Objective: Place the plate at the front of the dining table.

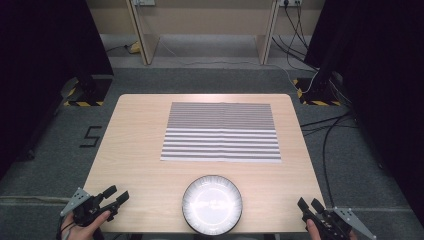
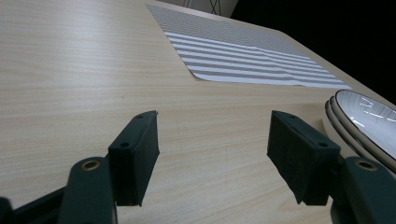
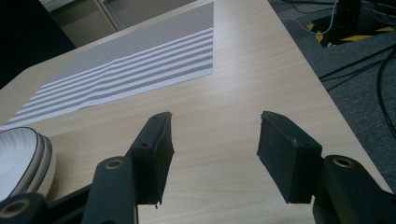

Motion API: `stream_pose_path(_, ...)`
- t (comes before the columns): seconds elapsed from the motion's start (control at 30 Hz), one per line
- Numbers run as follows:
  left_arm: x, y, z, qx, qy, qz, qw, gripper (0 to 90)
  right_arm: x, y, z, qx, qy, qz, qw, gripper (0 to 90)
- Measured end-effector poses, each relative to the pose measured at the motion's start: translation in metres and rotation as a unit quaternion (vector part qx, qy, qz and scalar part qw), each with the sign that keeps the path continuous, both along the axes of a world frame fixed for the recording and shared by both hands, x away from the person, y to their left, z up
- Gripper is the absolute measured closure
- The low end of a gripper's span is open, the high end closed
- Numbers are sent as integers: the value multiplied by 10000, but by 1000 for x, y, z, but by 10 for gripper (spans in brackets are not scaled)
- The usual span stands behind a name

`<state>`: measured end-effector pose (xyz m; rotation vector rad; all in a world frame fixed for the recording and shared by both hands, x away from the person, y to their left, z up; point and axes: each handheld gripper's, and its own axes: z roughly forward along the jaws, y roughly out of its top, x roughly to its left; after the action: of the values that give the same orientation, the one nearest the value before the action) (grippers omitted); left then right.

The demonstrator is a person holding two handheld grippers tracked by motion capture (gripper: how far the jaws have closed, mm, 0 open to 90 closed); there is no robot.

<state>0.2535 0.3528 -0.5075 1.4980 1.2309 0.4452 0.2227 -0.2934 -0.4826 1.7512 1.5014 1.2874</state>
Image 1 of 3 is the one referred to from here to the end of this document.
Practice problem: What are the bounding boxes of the black floor cables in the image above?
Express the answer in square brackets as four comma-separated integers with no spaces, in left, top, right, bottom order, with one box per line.
[299,111,359,208]

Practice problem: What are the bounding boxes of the black curtain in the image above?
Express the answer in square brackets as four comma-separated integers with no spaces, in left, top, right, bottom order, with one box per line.
[304,0,424,228]
[0,0,114,181]

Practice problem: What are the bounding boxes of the beige wooden desk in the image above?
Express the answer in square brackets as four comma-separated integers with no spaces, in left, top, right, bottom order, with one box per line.
[85,0,326,66]

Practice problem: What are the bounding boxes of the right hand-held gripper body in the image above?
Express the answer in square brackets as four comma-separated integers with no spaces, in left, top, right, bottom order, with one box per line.
[301,207,378,240]

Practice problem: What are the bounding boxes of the grey striped placemat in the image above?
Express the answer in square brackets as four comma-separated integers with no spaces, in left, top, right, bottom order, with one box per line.
[160,101,283,164]

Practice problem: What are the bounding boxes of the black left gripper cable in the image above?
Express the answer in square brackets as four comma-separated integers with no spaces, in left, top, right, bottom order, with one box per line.
[57,215,76,240]

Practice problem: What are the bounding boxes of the white ribbed plate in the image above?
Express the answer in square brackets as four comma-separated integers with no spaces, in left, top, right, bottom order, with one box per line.
[181,174,244,237]

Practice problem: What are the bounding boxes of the stand base with hazard tape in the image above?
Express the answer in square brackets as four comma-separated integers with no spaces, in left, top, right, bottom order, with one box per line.
[292,77,343,107]
[63,74,114,108]

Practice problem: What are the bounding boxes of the person's right hand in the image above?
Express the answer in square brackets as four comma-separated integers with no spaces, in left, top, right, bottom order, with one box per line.
[306,218,323,240]

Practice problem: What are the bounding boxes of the black socket cables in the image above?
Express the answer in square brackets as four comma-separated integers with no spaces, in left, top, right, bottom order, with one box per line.
[271,4,318,73]

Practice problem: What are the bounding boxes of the person's left hand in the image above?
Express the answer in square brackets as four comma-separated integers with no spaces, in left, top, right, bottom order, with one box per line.
[60,210,113,240]

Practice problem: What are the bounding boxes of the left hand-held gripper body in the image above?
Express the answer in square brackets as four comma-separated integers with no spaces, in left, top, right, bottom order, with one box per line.
[59,187,118,228]

